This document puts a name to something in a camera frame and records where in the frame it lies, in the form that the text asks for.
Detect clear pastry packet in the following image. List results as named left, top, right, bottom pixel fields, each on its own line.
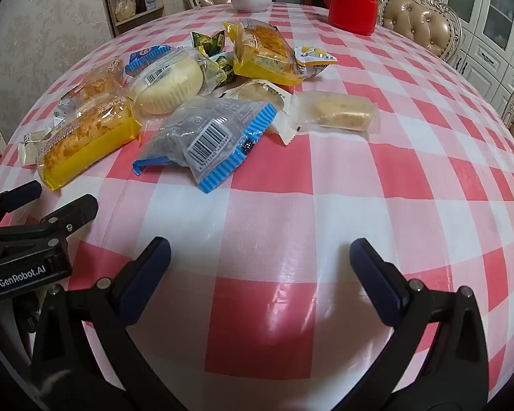
left=290, top=91, right=381, bottom=135

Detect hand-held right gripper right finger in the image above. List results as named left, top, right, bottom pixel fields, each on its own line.
left=326, top=238, right=490, bottom=411

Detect white cabinet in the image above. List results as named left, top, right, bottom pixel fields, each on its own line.
left=375, top=0, right=514, bottom=110

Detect dark bun packet blue stripes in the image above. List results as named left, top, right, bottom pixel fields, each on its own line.
left=132, top=96, right=278, bottom=194

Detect yellow bread packet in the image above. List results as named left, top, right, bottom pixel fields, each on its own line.
left=223, top=20, right=299, bottom=87
left=36, top=94, right=143, bottom=192

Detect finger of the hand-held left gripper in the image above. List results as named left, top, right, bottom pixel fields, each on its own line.
left=0, top=180, right=42, bottom=224
left=26, top=194, right=100, bottom=240

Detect small yellow white packet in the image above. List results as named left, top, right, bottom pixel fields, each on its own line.
left=292, top=45, right=340, bottom=80

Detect clear orange bread packet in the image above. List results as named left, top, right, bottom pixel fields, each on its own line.
left=59, top=60, right=128, bottom=121

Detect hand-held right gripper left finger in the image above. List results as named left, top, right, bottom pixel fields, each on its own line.
left=29, top=236, right=185, bottom=411

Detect clear bag of food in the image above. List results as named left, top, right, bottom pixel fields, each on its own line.
left=115, top=0, right=137, bottom=22

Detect white bun packet blue edges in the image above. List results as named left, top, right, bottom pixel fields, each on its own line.
left=125, top=45, right=207, bottom=121

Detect red thermos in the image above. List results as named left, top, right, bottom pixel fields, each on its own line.
left=327, top=0, right=380, bottom=36

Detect pink checked tablecloth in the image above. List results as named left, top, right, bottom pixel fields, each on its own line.
left=0, top=2, right=514, bottom=411

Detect white cake packet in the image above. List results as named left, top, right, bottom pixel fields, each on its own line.
left=228, top=79, right=299, bottom=147

